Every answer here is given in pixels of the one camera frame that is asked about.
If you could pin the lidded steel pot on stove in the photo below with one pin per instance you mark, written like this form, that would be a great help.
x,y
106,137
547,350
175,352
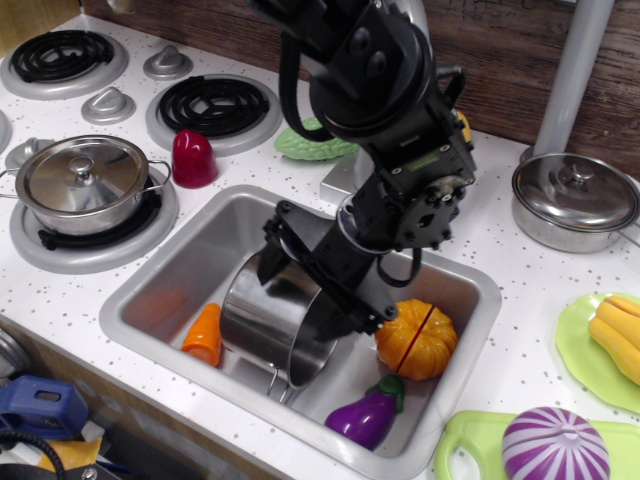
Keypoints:
x,y
86,184

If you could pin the yellow toy corn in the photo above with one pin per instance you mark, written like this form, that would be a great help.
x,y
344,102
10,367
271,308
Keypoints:
x,y
465,128

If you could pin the back right stove burner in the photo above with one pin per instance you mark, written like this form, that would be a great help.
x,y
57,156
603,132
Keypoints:
x,y
234,113

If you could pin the red toy pepper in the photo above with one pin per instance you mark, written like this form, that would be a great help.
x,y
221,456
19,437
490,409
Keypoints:
x,y
193,161

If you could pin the left grey stove knob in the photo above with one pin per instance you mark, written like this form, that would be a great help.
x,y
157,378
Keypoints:
x,y
23,152

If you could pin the orange toy carrot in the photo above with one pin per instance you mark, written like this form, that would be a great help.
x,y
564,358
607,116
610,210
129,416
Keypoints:
x,y
203,340

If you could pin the purple striped toy onion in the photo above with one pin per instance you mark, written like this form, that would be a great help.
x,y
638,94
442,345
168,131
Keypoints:
x,y
553,443

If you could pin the yellow cloth lower left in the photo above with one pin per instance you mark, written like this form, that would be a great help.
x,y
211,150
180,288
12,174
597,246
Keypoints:
x,y
75,454

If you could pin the yellow toy squash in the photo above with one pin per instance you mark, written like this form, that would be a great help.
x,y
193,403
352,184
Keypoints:
x,y
615,327

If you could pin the blue tool below counter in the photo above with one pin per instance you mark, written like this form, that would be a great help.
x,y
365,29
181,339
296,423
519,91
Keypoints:
x,y
50,409

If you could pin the stove burner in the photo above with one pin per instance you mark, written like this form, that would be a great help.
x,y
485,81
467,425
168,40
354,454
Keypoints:
x,y
63,64
65,254
234,113

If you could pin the silver toy faucet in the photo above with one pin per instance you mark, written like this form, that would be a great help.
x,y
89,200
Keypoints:
x,y
352,170

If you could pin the grey vertical pole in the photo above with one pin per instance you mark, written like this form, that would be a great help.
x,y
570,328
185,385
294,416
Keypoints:
x,y
587,29

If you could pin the green toy bitter gourd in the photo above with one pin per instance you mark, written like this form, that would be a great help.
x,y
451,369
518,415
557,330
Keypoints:
x,y
294,146

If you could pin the green cutting board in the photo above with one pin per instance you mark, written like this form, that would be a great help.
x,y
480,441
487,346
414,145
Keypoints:
x,y
480,435

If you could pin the back left stove burner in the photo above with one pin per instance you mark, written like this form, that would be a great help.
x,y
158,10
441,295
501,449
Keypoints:
x,y
63,64

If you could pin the orange toy pumpkin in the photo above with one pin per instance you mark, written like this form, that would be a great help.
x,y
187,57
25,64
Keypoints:
x,y
419,343

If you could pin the grey stove knob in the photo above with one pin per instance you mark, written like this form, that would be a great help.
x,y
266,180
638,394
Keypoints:
x,y
168,64
108,107
23,152

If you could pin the lidded steel pan right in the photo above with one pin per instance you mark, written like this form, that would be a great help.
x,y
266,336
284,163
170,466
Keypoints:
x,y
574,203

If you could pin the silver sink basin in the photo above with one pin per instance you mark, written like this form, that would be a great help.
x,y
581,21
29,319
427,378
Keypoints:
x,y
153,311

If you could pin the light green plate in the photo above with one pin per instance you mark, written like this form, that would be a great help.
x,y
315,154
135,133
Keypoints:
x,y
587,362

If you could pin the upper grey stove knob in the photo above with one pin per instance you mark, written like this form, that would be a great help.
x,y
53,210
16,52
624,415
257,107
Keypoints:
x,y
168,64

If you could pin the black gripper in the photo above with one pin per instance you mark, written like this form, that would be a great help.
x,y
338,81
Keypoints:
x,y
344,272

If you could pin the lower grey stove knob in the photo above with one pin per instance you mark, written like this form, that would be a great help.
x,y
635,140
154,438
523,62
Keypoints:
x,y
108,107

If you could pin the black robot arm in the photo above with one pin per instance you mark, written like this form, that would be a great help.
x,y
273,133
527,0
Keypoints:
x,y
363,72

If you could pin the purple toy eggplant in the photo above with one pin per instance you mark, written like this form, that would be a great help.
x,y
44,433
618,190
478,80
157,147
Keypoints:
x,y
368,420

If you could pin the front stove burner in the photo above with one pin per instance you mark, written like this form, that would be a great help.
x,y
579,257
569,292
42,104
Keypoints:
x,y
65,254

